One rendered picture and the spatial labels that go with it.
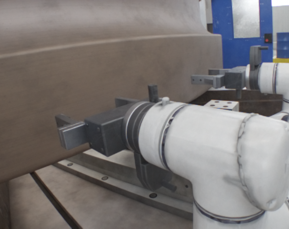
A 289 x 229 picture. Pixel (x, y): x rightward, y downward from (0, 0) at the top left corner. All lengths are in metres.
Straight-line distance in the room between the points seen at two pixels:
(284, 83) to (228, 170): 0.47
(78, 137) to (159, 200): 0.89
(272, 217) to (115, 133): 0.22
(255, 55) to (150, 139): 0.47
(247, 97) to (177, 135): 1.76
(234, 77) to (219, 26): 4.60
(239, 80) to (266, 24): 4.40
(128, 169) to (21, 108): 0.89
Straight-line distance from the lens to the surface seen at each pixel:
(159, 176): 0.34
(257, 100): 2.00
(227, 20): 5.19
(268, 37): 4.96
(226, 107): 0.93
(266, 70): 0.66
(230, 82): 0.66
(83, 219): 1.24
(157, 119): 0.26
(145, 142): 0.27
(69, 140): 0.34
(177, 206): 1.14
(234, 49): 5.15
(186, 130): 0.23
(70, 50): 0.55
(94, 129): 0.32
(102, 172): 1.47
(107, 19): 0.77
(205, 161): 0.22
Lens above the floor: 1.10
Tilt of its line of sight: 17 degrees down
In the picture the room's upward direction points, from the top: 6 degrees counter-clockwise
